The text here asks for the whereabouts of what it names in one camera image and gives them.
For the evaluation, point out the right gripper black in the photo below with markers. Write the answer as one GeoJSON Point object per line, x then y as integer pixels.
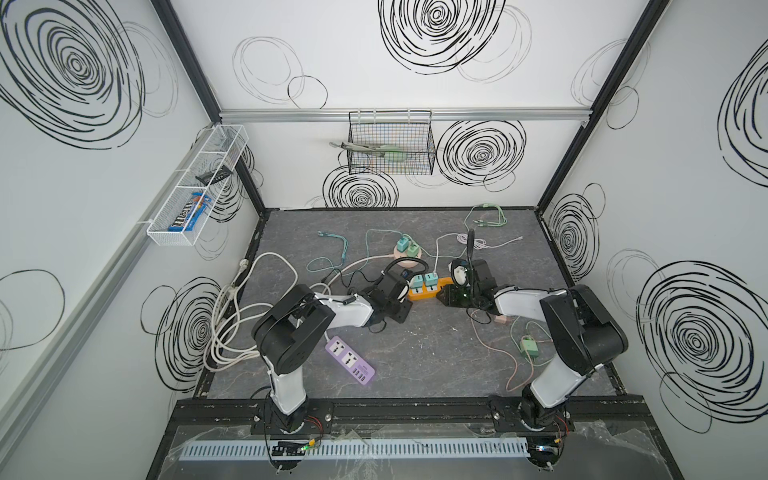
{"type": "Point", "coordinates": [455, 294]}

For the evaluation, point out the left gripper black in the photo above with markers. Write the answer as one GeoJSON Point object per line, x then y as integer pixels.
{"type": "Point", "coordinates": [402, 294]}

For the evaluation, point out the teal plug adapter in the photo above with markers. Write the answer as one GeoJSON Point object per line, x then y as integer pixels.
{"type": "Point", "coordinates": [431, 280]}
{"type": "Point", "coordinates": [416, 282]}
{"type": "Point", "coordinates": [403, 244]}

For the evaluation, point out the orange power strip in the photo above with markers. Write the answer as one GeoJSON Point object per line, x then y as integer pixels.
{"type": "Point", "coordinates": [428, 292]}

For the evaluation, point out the green plug adapter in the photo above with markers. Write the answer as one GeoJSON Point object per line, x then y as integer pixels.
{"type": "Point", "coordinates": [529, 348]}
{"type": "Point", "coordinates": [413, 250]}

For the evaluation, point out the purple power strip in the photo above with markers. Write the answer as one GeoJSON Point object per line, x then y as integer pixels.
{"type": "Point", "coordinates": [350, 360]}

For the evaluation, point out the round pink power strip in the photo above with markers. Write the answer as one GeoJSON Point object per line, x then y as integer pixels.
{"type": "Point", "coordinates": [404, 261]}

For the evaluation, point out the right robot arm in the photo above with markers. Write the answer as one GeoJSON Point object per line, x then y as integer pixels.
{"type": "Point", "coordinates": [585, 335]}

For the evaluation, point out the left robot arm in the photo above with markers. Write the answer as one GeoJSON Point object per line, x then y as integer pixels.
{"type": "Point", "coordinates": [288, 333]}

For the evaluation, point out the metal tongs in basket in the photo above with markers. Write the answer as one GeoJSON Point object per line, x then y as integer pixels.
{"type": "Point", "coordinates": [388, 152]}

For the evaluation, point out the black remote control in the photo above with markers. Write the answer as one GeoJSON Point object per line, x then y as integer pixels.
{"type": "Point", "coordinates": [214, 176]}

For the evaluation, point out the blue candy packet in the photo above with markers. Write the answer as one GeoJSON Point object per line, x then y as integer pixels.
{"type": "Point", "coordinates": [194, 207]}

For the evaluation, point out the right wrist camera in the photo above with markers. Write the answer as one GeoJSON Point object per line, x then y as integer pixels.
{"type": "Point", "coordinates": [461, 273]}

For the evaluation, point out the black wire wall basket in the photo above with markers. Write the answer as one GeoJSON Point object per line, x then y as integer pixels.
{"type": "Point", "coordinates": [410, 129]}

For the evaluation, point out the grey slotted cable duct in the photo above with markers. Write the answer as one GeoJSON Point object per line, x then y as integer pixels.
{"type": "Point", "coordinates": [356, 449]}

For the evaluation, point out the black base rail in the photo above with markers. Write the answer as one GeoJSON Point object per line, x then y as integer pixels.
{"type": "Point", "coordinates": [323, 415]}

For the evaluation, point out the white wire wall basket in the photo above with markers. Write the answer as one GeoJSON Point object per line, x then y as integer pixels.
{"type": "Point", "coordinates": [220, 144]}

